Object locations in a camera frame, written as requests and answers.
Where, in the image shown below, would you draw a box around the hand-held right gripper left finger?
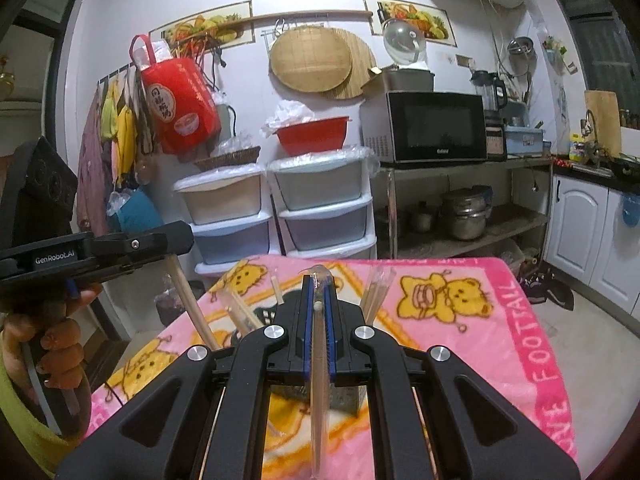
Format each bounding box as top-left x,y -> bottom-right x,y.
52,274 -> 314,480

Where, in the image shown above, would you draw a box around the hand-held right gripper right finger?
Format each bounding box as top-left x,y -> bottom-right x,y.
324,275 -> 582,480

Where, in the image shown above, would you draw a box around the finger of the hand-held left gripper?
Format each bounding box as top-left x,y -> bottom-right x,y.
95,221 -> 195,281

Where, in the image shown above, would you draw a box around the green mesh utensil holder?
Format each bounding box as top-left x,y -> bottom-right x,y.
269,382 -> 372,417

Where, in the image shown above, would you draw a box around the person's left hand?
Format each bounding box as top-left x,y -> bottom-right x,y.
0,284 -> 104,391

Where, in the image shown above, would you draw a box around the blue bag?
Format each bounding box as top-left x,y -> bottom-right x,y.
107,187 -> 163,233

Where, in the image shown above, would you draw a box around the black-lined trash bin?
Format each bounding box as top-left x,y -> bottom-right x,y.
155,275 -> 201,326

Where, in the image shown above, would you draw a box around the stacked plastic drawer units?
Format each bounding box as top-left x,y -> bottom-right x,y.
172,162 -> 273,276

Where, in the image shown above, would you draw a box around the pink hanging garment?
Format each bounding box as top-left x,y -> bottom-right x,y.
77,85 -> 113,236

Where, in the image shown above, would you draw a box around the wicker basket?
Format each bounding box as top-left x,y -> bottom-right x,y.
194,146 -> 262,172

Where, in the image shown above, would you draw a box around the yellow hanging cloths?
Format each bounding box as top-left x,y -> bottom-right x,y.
100,80 -> 138,181

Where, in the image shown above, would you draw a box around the printed pink blanket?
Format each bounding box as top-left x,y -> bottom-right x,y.
87,255 -> 581,480

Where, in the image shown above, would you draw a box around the white plastic drawer unit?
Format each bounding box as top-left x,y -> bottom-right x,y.
267,146 -> 378,261

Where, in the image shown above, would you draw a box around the red tote bag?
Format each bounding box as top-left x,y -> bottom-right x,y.
131,35 -> 222,156

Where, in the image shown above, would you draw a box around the stacked steel pots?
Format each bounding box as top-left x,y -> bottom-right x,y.
442,185 -> 493,241

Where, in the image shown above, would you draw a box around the red plastic basin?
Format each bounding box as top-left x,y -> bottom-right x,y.
275,116 -> 351,157

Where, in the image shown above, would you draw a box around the white plastic bags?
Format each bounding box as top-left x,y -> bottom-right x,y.
262,100 -> 306,136

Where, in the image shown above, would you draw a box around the metal shelf rack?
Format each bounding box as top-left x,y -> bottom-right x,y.
372,157 -> 556,261

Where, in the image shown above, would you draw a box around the black microwave oven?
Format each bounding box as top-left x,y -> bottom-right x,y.
361,91 -> 488,163

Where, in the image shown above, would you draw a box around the dark slippers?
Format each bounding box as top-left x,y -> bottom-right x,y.
517,265 -> 576,308

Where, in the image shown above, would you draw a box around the round bamboo tray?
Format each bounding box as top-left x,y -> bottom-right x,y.
270,27 -> 353,93

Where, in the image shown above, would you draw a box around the round slatted bamboo mat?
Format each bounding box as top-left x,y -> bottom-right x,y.
325,30 -> 378,101

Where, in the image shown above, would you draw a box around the grey lidded container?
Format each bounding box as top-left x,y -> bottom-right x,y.
382,67 -> 436,93

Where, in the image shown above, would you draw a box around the light blue box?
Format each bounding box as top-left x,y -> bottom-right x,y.
504,127 -> 546,157

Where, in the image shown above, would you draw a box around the white kitchen cabinets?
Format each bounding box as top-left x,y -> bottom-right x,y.
545,172 -> 640,321

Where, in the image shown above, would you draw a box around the glass pot lid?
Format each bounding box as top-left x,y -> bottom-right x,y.
382,17 -> 428,66

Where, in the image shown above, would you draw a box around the black kitchen countertop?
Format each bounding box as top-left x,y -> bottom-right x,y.
550,155 -> 640,196

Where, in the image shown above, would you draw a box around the blue hanging pouch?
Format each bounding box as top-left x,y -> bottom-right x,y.
620,195 -> 640,233

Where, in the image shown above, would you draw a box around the hanging steel pot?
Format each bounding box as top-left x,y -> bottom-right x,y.
507,36 -> 538,73

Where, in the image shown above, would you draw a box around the wooden cutting board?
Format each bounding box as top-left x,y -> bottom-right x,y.
584,90 -> 623,156

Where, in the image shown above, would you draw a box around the dark window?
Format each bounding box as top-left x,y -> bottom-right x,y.
570,0 -> 640,96

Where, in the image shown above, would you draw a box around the fruit wall poster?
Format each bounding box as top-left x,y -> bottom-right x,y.
362,0 -> 451,47
150,2 -> 251,46

